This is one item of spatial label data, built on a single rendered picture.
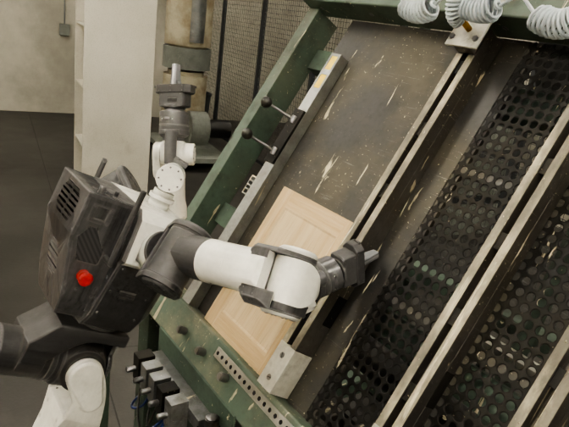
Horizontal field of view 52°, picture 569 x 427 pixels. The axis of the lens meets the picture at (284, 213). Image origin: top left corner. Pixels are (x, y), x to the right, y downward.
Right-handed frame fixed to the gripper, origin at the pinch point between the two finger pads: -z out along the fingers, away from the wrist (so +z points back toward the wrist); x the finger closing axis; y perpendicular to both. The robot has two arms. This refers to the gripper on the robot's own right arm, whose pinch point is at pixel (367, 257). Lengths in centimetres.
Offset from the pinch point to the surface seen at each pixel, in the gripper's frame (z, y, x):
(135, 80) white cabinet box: -81, 399, -33
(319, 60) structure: -43, 75, 32
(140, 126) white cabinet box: -79, 398, -74
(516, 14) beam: -44, -5, 52
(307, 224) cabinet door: -2.4, 29.2, -3.0
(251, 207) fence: 1, 55, -6
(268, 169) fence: -7, 57, 5
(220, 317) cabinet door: 24, 41, -30
